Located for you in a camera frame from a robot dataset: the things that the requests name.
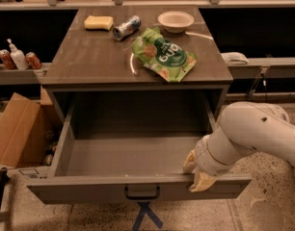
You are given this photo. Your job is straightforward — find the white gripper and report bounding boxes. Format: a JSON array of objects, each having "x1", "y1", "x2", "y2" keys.
[{"x1": 183, "y1": 136, "x2": 231, "y2": 193}]

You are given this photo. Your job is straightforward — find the grey top drawer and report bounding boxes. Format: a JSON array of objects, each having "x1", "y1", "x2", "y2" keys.
[{"x1": 27, "y1": 90, "x2": 251, "y2": 204}]

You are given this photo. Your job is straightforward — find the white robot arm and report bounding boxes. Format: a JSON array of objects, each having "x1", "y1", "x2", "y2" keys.
[{"x1": 183, "y1": 102, "x2": 295, "y2": 193}]

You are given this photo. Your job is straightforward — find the grey drawer cabinet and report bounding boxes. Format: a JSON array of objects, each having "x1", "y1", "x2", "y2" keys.
[{"x1": 42, "y1": 5, "x2": 233, "y2": 117}]

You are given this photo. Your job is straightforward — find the blue tape cross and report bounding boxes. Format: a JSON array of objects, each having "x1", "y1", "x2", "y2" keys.
[{"x1": 132, "y1": 202, "x2": 163, "y2": 231}]

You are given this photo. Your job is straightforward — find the green chip bag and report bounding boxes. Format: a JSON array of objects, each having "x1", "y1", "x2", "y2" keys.
[{"x1": 132, "y1": 27, "x2": 198, "y2": 82}]

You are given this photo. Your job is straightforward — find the white folded cloth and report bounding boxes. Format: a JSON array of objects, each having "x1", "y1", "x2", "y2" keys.
[{"x1": 221, "y1": 52, "x2": 249, "y2": 65}]

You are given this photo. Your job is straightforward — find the grey low shelf right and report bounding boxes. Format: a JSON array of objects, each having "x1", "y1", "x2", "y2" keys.
[{"x1": 228, "y1": 58, "x2": 295, "y2": 79}]

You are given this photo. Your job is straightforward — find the grey low shelf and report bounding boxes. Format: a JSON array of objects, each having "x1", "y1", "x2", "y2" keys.
[
  {"x1": 228, "y1": 58, "x2": 295, "y2": 79},
  {"x1": 0, "y1": 63, "x2": 51, "y2": 86}
]

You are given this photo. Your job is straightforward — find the snack bags in box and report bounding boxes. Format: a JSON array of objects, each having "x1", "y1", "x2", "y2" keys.
[{"x1": 42, "y1": 130, "x2": 59, "y2": 166}]

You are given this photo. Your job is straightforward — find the white paper bowl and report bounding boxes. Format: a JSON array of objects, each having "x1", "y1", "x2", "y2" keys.
[{"x1": 158, "y1": 11, "x2": 195, "y2": 33}]

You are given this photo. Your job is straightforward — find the silver blue drink can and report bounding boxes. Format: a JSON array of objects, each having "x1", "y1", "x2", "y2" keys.
[{"x1": 113, "y1": 15, "x2": 142, "y2": 40}]

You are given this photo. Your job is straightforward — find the brown cardboard box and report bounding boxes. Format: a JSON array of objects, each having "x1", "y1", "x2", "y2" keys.
[{"x1": 0, "y1": 90, "x2": 62, "y2": 178}]

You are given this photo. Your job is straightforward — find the yellow sponge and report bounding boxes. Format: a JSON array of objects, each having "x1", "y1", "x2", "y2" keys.
[{"x1": 84, "y1": 15, "x2": 113, "y2": 31}]

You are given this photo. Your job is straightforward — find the red soda can right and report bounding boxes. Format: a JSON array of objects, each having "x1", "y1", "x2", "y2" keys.
[{"x1": 26, "y1": 52, "x2": 42, "y2": 69}]

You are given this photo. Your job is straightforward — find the red soda can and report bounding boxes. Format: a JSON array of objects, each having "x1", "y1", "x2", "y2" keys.
[
  {"x1": 26, "y1": 52, "x2": 42, "y2": 69},
  {"x1": 0, "y1": 49, "x2": 16, "y2": 70}
]

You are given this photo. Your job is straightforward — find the white pump bottle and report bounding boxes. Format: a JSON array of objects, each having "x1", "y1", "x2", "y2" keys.
[{"x1": 7, "y1": 38, "x2": 29, "y2": 70}]

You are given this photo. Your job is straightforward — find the grey low shelf left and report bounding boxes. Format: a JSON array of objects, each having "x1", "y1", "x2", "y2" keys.
[{"x1": 0, "y1": 63, "x2": 51, "y2": 86}]

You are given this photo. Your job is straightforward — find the red soda can left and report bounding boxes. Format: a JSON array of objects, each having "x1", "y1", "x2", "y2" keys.
[{"x1": 0, "y1": 49, "x2": 16, "y2": 70}]

